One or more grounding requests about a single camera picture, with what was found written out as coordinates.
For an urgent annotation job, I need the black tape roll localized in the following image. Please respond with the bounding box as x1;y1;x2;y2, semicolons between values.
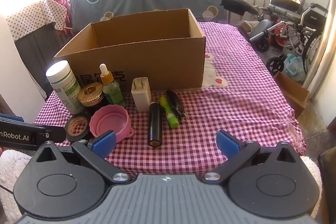
65;112;92;141

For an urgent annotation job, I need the green dropper bottle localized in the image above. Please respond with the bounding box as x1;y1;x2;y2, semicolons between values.
99;63;126;107

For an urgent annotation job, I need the red checkered tablecloth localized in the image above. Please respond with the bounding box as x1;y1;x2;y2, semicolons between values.
34;21;306;180

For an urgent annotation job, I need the brown cardboard box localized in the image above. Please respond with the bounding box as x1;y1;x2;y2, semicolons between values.
53;8;206;93

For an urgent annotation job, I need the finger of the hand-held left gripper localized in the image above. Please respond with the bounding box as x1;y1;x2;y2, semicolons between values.
31;126;66;146
0;114;23;124

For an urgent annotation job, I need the pink plastic lid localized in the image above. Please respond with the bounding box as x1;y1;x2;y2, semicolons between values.
89;105;134;143

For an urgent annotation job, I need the white bottle with green label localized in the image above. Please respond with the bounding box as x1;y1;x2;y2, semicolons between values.
46;60;82;114

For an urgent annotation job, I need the white power adapter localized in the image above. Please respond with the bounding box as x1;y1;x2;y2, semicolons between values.
131;77;152;112

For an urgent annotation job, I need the light blue plastic bag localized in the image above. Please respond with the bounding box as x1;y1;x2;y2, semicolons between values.
283;53;306;81

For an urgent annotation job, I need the black cylinder tube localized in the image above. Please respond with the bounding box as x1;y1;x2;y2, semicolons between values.
148;103;162;147

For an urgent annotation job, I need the green glue stick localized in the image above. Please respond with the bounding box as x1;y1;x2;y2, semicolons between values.
159;96;180;128

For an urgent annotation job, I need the white star-print cloth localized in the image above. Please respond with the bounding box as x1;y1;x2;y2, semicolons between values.
7;0;68;42

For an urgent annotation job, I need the black padded cushion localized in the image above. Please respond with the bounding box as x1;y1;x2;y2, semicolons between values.
220;0;259;16

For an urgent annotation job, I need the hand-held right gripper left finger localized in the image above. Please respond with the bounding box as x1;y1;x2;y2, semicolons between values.
34;131;133;185

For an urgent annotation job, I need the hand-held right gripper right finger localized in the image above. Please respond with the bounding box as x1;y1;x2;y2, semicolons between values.
201;130;301;185

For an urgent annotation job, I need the black key fob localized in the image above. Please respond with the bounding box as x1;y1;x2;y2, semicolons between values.
166;89;187;122

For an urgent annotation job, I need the black wheelchair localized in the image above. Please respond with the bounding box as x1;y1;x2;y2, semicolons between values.
249;0;332;75

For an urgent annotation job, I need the small cardboard box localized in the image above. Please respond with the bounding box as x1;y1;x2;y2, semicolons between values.
273;71;310;118

